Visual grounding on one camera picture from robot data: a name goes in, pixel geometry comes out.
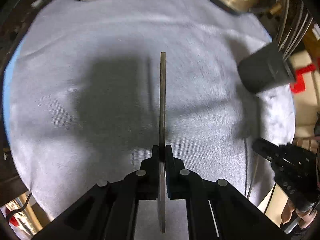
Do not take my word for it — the carved dark wooden chair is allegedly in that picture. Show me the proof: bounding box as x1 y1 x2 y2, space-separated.
0 0 66 63

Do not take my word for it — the dark grey utensil holder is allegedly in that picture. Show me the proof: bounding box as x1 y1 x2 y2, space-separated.
238 42 296 94

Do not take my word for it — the grey table cloth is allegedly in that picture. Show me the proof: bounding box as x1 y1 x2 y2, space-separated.
2 0 295 239

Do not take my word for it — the person right hand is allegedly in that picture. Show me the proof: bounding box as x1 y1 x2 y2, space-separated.
280 198 316 230

